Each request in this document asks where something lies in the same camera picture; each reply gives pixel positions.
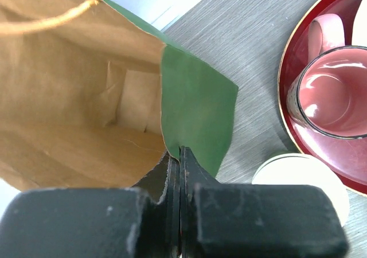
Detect green paper cups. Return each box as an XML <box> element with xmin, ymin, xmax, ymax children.
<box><xmin>252</xmin><ymin>153</ymin><xmax>350</xmax><ymax>226</ymax></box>

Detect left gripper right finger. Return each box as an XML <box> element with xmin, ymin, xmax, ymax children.
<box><xmin>179</xmin><ymin>147</ymin><xmax>349</xmax><ymax>257</ymax></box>

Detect white paper plate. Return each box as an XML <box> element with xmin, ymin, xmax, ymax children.
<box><xmin>352</xmin><ymin>0</ymin><xmax>367</xmax><ymax>47</ymax></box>

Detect red round tray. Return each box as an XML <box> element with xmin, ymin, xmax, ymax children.
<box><xmin>278</xmin><ymin>0</ymin><xmax>366</xmax><ymax>195</ymax></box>

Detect green brown paper bag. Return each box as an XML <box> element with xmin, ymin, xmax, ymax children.
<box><xmin>1</xmin><ymin>0</ymin><xmax>238</xmax><ymax>190</ymax></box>

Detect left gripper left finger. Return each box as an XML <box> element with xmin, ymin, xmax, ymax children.
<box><xmin>1</xmin><ymin>155</ymin><xmax>179</xmax><ymax>257</ymax></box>

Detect pink floral mug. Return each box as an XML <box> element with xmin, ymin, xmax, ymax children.
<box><xmin>287</xmin><ymin>14</ymin><xmax>366</xmax><ymax>139</ymax></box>

